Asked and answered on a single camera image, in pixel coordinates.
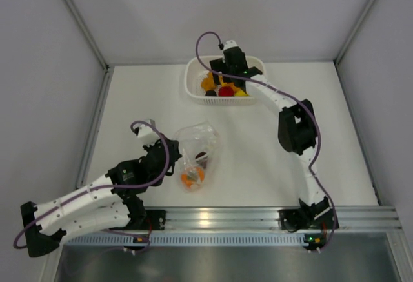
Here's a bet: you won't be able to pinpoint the red fake fruit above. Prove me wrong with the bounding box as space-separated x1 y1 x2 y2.
218 86 234 97

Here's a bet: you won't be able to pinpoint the orange fake food piece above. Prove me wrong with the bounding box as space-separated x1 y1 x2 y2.
201 72 222 91

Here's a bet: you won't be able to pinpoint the orange fake carrot slices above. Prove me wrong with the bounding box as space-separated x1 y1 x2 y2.
181 168 205 189

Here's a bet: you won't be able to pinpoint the dark fake plum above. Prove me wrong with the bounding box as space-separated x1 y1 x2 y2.
205 90 217 97

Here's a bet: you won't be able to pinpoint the clear zip top bag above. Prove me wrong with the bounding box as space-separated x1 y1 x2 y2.
174 121 221 192

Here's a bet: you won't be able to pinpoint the yellow fake banana bunch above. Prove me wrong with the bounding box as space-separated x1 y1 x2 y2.
234 90 249 97

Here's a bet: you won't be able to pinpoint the dark red fake fig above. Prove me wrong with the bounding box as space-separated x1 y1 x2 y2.
196 152 209 169

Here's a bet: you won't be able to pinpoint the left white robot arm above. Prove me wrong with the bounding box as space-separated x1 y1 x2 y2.
21 139 182 258

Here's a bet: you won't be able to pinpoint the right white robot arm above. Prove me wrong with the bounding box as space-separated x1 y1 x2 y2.
210 41 338 232

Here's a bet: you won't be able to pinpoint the white perforated plastic basket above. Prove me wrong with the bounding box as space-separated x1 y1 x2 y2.
184 57 256 106

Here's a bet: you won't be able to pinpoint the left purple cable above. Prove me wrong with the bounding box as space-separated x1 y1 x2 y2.
12 119 171 252

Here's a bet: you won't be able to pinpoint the purple cable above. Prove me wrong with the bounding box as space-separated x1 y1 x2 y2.
196 32 338 254
12 119 171 252

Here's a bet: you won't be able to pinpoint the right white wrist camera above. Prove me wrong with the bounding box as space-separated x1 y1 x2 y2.
219 40 239 52

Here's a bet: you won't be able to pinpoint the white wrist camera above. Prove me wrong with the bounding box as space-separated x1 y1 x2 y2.
130 119 160 146
219 40 239 52

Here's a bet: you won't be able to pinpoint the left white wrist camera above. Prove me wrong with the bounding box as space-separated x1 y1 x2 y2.
130 119 160 146

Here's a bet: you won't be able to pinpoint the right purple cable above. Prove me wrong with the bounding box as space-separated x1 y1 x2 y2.
196 32 338 254

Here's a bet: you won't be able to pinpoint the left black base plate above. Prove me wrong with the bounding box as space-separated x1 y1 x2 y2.
126 210 166 231

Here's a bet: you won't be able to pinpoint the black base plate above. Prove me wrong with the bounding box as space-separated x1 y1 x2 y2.
126 210 166 231
279 208 339 232

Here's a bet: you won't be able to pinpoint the aluminium mounting rail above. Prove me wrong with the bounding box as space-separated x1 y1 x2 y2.
123 206 401 234

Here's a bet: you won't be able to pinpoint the slotted grey cable duct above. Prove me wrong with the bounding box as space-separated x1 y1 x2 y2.
66 232 309 247

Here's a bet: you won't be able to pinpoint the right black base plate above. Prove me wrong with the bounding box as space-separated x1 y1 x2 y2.
279 208 339 232

